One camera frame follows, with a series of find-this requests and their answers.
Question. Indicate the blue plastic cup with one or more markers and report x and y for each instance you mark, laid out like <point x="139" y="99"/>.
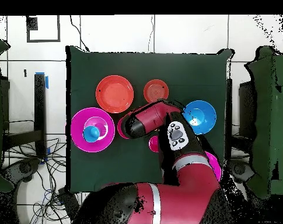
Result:
<point x="91" y="134"/>

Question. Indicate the black metal stand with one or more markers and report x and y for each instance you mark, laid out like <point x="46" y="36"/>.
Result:
<point x="229" y="116"/>
<point x="39" y="105"/>

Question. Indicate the black square floor frame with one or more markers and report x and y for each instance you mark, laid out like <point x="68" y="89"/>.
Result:
<point x="32" y="23"/>

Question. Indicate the grey office chair base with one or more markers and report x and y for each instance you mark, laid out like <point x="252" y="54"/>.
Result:
<point x="241" y="170"/>
<point x="24" y="168"/>

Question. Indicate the black power strip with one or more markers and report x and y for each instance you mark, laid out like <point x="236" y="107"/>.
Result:
<point x="68" y="203"/>

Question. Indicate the dark green tablecloth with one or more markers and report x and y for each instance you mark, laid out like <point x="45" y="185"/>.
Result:
<point x="143" y="67"/>

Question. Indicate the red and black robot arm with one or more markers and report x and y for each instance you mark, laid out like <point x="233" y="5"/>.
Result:
<point x="150" y="116"/>

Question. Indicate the small red plastic bowl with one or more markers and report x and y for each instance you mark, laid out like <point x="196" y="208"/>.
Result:
<point x="120" y="128"/>

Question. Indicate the large pink plastic bowl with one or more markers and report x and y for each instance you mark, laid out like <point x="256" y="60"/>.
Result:
<point x="216" y="165"/>
<point x="80" y="140"/>

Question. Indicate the red plastic cup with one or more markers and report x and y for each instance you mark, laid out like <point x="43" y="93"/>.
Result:
<point x="152" y="144"/>

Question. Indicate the large orange plastic bowl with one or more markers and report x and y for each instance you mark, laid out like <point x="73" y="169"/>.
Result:
<point x="114" y="93"/>

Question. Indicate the blue plastic bowl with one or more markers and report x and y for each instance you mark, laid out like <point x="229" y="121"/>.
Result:
<point x="202" y="114"/>

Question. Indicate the small orange plastic bowl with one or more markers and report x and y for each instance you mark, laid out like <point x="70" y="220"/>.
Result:
<point x="155" y="89"/>

